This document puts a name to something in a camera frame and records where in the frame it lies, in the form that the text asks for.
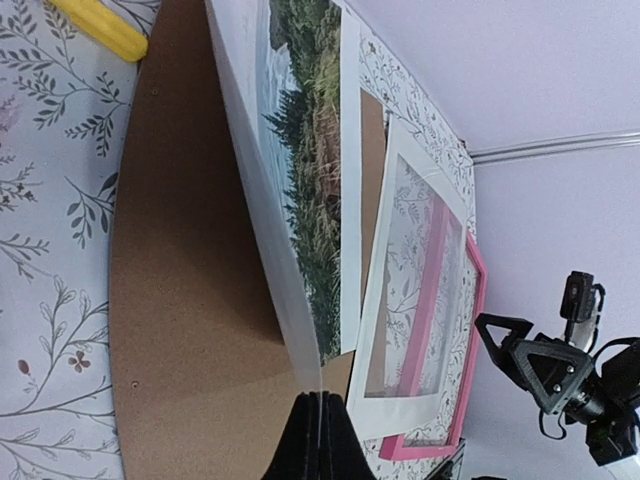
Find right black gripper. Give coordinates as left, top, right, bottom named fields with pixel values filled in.
left=475, top=313, right=606, bottom=423

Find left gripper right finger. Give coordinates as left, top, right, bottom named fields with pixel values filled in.
left=318, top=392, right=376, bottom=480

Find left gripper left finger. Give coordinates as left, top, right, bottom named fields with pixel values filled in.
left=262, top=392, right=319, bottom=480

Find pink picture frame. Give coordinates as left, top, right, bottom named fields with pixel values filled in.
left=379, top=198, right=488, bottom=461

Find brown frame backing board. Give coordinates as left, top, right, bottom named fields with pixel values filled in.
left=109, top=1, right=362, bottom=479

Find landscape photo with white mat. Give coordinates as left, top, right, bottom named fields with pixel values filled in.
left=206, top=1, right=363, bottom=390

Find yellow handled screwdriver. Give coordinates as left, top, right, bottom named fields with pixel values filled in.
left=49, top=0, right=148, bottom=63

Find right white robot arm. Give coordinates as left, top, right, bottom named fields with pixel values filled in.
left=475, top=313, right=639, bottom=479

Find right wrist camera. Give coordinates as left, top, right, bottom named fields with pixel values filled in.
left=560, top=271, right=606, bottom=353

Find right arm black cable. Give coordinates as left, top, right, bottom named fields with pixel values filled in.
left=537, top=337, right=640, bottom=441

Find right aluminium corner post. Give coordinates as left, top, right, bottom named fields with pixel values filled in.
left=469, top=129, right=639, bottom=165

